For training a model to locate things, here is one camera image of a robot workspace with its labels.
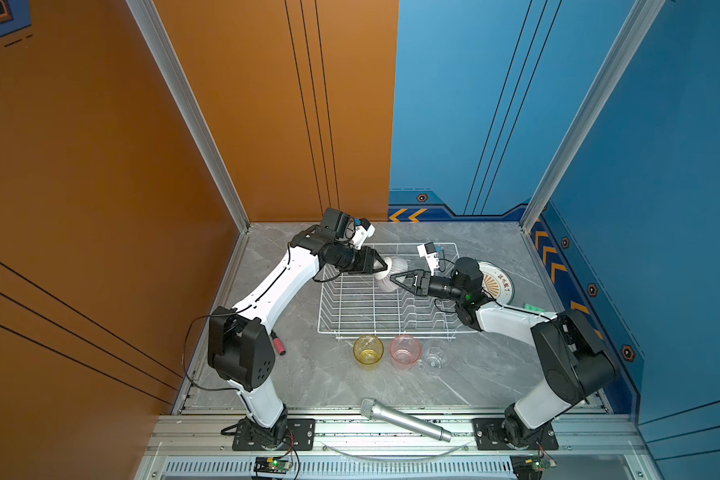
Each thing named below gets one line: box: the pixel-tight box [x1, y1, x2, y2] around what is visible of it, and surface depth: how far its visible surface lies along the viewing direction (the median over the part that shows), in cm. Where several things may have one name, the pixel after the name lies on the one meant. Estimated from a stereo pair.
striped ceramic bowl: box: [373, 257, 409, 292], surface depth 81 cm
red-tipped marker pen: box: [270, 329, 286, 356], surface depth 91 cm
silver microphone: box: [360, 398, 453, 443], surface depth 75 cm
